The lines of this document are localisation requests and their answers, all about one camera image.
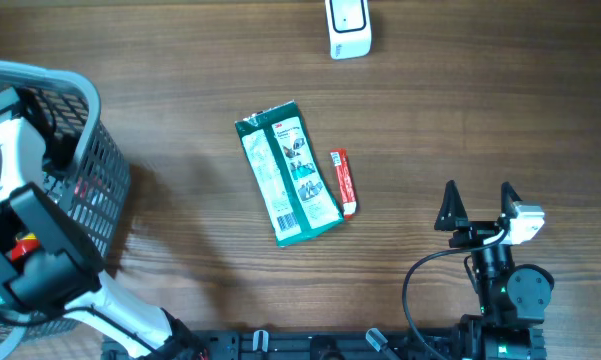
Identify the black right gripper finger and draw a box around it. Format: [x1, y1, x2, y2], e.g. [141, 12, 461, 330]
[434, 180, 468, 231]
[501, 182, 521, 216]

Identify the red sachet packet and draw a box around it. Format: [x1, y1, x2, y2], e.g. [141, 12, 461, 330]
[330, 148, 357, 220]

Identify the green 3M glove packet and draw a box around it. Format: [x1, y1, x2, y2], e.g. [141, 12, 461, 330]
[235, 101, 344, 247]

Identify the chilli sauce bottle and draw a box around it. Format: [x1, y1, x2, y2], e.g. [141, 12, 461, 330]
[9, 233, 41, 262]

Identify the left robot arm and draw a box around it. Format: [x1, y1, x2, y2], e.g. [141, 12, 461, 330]
[0, 86, 208, 359]

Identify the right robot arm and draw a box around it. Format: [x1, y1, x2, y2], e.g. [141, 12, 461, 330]
[434, 180, 555, 359]

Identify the white barcode scanner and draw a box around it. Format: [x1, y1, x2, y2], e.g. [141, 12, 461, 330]
[324, 0, 372, 60]

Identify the grey plastic basket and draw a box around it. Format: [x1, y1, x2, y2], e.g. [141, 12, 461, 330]
[0, 61, 130, 359]

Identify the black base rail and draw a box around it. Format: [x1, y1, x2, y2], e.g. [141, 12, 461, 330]
[100, 327, 464, 360]

